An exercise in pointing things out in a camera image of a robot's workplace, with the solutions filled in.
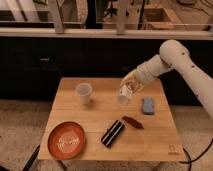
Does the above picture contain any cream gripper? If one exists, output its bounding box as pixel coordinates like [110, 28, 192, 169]
[120, 71, 143, 93]

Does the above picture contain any clear plastic bottle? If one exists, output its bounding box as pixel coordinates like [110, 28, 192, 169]
[118, 84, 133, 104]

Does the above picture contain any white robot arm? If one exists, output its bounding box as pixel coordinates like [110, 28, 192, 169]
[121, 40, 213, 119]

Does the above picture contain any blue sponge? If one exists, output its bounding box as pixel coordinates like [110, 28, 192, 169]
[142, 98, 154, 115]

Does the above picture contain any wooden table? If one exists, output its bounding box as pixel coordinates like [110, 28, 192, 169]
[38, 78, 184, 161]

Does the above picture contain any black rectangular case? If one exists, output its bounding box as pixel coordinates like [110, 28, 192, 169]
[101, 120, 125, 148]

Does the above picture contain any black office chair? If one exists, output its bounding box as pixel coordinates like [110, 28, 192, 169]
[104, 0, 118, 17]

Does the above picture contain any orange round plate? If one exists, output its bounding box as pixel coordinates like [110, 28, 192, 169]
[47, 121, 86, 160]

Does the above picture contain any black cable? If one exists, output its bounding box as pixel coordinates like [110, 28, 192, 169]
[179, 138, 213, 171]

